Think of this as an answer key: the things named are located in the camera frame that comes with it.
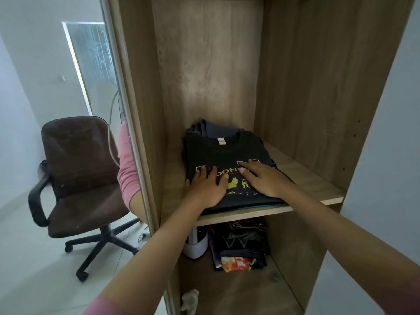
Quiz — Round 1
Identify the person's left hand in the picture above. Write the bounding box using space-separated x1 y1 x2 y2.
185 166 229 211

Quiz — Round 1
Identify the black printed t-shirt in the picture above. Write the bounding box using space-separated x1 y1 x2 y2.
182 130 290 215

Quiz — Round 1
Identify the white hanging cable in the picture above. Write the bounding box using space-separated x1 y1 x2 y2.
107 90 121 168

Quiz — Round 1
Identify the brown office chair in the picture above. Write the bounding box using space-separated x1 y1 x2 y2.
28 115 142 282

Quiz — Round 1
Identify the frosted glass window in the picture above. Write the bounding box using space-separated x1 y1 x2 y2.
62 22 124 124

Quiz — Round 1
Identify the person's left forearm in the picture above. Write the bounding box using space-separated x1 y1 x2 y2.
98 201 218 315

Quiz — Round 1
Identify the wooden wardrobe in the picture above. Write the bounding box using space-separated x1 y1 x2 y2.
100 0 417 315

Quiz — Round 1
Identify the white cylindrical appliance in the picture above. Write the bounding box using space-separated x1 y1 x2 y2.
183 226 209 260

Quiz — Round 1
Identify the white crumpled cloth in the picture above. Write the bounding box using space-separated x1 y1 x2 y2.
180 289 200 315

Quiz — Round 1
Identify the person's right hand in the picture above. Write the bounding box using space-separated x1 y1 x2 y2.
238 159 293 198

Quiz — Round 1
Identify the dark blue folded garment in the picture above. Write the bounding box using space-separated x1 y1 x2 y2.
185 119 278 168

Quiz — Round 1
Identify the person's right forearm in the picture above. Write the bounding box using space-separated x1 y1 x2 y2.
277 184 420 315

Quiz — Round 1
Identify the pile of dark clothes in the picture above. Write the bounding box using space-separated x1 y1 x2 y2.
208 218 271 271

